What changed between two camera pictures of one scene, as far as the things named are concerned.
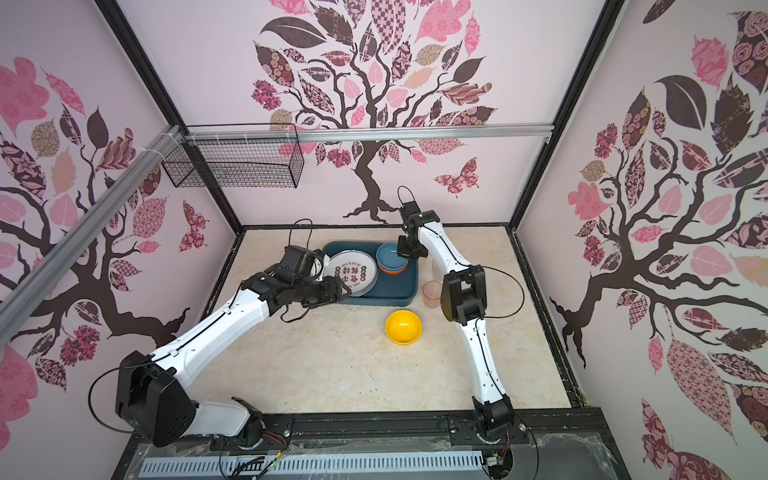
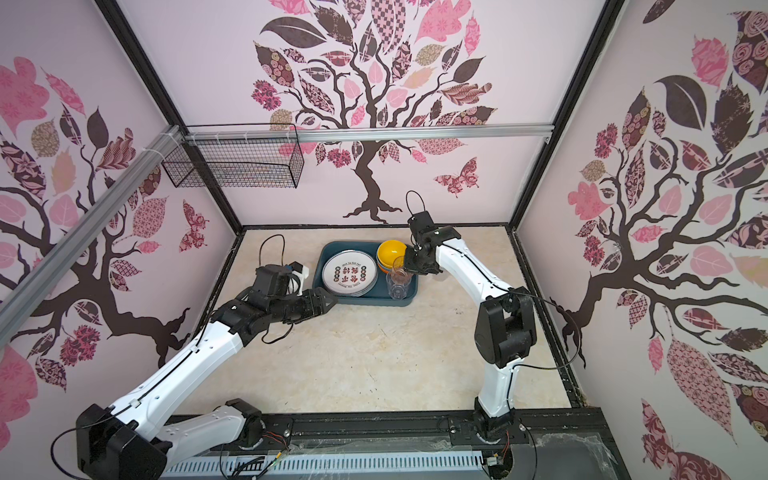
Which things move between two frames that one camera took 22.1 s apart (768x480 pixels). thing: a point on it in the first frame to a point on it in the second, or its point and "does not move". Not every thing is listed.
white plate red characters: [358, 270] does not move
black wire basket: [266, 155] does not move
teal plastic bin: [391, 290] does not move
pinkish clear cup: [431, 293] to [399, 273]
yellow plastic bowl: [403, 327] to [391, 253]
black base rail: [560, 444] does not move
